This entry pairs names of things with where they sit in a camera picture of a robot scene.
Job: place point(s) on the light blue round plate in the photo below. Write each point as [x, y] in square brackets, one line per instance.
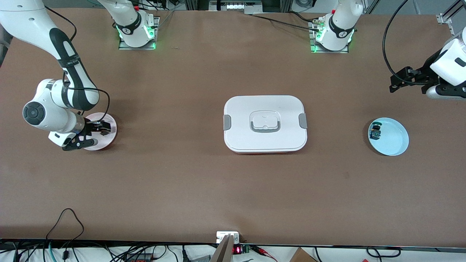
[391, 138]

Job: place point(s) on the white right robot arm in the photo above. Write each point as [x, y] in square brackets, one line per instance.
[22, 18]

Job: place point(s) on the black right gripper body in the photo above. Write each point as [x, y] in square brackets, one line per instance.
[88, 127]

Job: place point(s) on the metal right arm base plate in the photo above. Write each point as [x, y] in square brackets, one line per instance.
[125, 47]

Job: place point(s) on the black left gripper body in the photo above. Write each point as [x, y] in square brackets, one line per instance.
[423, 74]

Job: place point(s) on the aluminium cage frame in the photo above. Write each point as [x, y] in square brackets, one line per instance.
[446, 17]

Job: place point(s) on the silver camera mount bracket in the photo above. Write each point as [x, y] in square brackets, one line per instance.
[227, 251]

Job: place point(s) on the brown cardboard box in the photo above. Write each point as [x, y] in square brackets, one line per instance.
[302, 257]

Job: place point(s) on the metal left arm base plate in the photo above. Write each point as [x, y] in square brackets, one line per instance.
[327, 51]

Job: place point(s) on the small red digit display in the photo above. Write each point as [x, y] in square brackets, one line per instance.
[237, 250]

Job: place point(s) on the pink round plate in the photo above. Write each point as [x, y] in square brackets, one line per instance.
[109, 141]

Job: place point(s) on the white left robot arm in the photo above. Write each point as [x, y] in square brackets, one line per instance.
[340, 22]

